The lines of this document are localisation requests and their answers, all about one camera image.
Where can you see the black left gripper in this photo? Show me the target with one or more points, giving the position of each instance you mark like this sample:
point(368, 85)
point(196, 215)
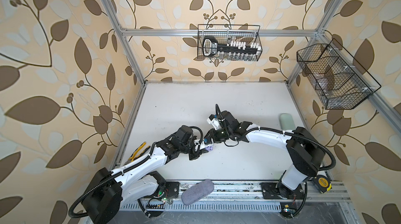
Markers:
point(197, 154)

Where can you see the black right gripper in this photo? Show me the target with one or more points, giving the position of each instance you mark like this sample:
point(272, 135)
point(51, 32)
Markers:
point(212, 132)

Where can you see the purple round charging case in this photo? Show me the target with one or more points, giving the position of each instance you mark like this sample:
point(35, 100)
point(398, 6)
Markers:
point(209, 148)

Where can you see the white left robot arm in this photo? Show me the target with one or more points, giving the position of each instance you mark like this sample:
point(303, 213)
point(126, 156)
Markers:
point(109, 190)

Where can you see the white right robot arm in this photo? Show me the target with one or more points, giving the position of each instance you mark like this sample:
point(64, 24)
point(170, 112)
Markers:
point(308, 156)

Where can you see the grey felt glasses case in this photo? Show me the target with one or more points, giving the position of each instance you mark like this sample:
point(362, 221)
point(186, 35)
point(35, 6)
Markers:
point(197, 192)

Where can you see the yellow black pliers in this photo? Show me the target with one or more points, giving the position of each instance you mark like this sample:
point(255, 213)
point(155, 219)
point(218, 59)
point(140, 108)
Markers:
point(139, 152)

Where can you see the yellow tape measure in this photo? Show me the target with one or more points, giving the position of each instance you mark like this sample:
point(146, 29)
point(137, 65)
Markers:
point(322, 183)

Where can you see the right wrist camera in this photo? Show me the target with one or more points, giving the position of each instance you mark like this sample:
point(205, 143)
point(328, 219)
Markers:
point(216, 121)

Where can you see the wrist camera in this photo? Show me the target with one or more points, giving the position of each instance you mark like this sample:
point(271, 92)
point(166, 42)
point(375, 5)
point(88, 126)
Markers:
point(216, 121)
point(201, 144)

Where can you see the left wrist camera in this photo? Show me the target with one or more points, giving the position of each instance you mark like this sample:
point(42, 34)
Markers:
point(201, 144)

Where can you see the black socket holder rail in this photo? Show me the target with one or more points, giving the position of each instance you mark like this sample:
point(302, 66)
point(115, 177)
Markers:
point(211, 47)

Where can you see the black wire basket back wall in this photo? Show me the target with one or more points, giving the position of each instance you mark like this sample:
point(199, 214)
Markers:
point(247, 33)

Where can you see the black wire basket wall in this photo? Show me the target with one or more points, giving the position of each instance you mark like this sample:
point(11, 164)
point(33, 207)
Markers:
point(247, 33)
point(340, 80)

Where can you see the black wire basket right wall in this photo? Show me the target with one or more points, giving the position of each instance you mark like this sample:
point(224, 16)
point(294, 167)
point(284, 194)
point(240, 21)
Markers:
point(340, 80)

